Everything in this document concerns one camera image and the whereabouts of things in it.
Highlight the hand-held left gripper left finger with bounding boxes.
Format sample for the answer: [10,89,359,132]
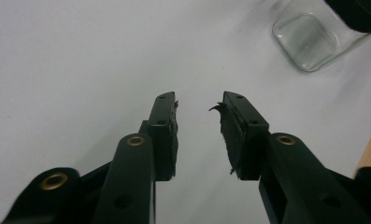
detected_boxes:
[91,91,179,224]

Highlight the clear square glass jar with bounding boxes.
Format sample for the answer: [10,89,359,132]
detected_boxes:
[271,0,371,73]

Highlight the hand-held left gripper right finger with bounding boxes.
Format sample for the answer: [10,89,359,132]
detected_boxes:
[208,91,371,224]

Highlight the black jar lid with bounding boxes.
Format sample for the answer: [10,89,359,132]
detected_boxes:
[323,0,371,34]

